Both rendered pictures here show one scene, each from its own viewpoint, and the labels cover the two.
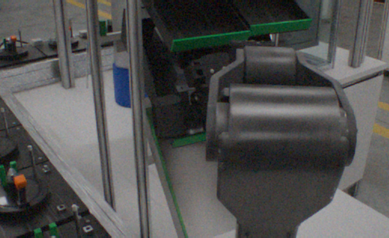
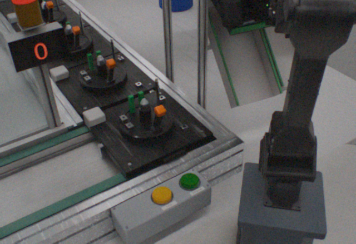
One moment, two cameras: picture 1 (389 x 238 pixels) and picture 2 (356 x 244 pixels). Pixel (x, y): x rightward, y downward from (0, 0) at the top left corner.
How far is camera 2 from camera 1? 0.29 m
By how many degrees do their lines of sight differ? 12
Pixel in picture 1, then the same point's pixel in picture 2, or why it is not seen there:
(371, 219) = not seen: outside the picture
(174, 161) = (226, 48)
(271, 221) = (314, 53)
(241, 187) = (302, 33)
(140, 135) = (203, 27)
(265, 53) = not seen: outside the picture
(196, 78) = not seen: outside the picture
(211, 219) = (252, 90)
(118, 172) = not seen: hidden behind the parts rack
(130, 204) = (183, 85)
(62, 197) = (137, 78)
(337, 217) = (346, 97)
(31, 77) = not seen: outside the picture
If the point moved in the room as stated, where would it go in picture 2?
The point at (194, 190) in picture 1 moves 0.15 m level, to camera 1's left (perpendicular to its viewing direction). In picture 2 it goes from (240, 69) to (183, 69)
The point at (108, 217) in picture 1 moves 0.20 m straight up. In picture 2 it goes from (173, 91) to (171, 27)
